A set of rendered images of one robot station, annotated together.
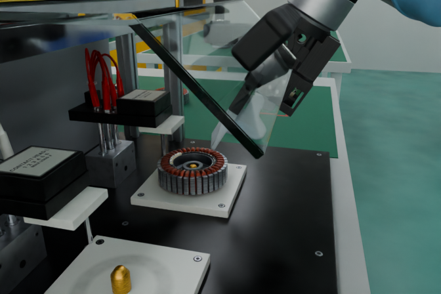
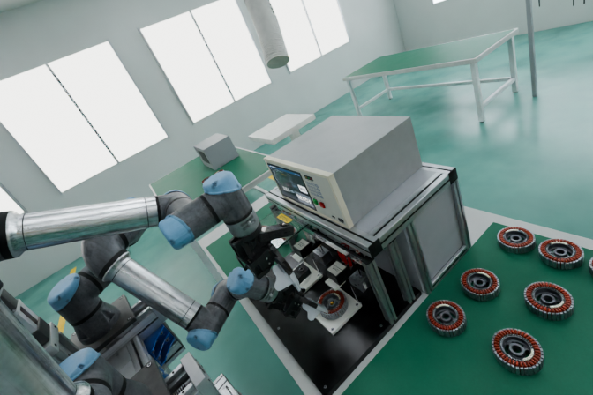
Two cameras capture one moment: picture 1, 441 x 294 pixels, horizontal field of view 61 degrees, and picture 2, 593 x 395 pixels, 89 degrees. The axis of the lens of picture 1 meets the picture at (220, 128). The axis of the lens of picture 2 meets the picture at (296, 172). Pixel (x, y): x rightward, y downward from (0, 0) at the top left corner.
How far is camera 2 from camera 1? 1.46 m
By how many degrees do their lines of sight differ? 122
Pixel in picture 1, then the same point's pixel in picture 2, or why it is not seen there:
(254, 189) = (318, 330)
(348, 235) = (281, 353)
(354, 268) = (273, 342)
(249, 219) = (304, 317)
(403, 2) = not seen: hidden behind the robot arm
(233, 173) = (328, 324)
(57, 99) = not seen: hidden behind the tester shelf
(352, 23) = not seen: outside the picture
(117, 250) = (312, 278)
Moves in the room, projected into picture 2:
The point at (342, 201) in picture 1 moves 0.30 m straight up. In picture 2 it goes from (296, 370) to (257, 314)
